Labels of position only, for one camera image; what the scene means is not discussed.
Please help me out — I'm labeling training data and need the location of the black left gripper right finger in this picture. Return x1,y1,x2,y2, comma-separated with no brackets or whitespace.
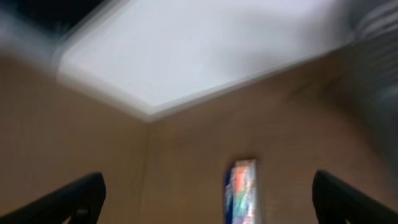
312,170,397,224

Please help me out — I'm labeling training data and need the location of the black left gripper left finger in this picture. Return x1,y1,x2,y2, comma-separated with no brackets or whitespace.
1,172,106,224

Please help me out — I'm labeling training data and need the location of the Kleenex tissue multipack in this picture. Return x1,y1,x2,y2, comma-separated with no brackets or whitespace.
223,159,262,224

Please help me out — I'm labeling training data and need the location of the grey plastic basket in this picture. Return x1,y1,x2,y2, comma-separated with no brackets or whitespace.
348,0,398,175

